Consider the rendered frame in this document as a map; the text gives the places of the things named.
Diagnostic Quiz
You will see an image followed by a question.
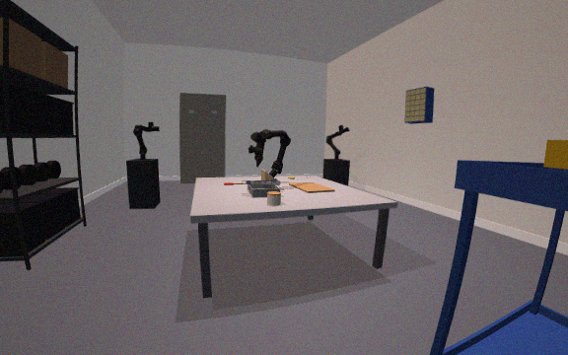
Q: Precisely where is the wooden board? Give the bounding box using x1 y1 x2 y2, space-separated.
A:
289 182 335 193

